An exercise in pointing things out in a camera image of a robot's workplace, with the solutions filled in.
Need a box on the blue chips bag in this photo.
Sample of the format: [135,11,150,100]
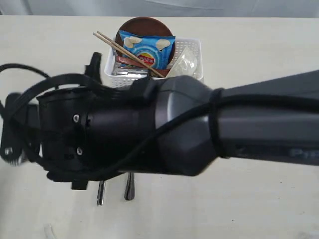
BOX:
[119,30,175,69]

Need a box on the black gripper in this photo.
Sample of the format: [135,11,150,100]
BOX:
[0,52,102,190]

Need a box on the white perforated plastic basket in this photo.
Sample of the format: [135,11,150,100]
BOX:
[104,38,204,87]

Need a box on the silver metal fork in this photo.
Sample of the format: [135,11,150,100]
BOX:
[124,173,135,201]

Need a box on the wooden chopstick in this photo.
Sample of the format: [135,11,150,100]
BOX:
[93,33,162,78]
[96,31,165,76]

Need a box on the red-brown wooden spoon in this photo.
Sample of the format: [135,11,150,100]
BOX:
[115,56,170,76]

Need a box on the white speckled bowl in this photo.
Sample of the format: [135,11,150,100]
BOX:
[166,46,198,78]

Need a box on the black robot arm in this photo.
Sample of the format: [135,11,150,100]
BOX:
[0,52,319,190]

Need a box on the silver foil packet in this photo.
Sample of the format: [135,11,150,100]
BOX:
[112,65,149,79]

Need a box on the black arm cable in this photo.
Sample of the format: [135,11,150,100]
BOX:
[0,63,319,180]

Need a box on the brown round plate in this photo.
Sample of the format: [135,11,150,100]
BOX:
[115,17,173,46]

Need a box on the silver table knife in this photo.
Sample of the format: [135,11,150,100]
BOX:
[97,181,106,206]

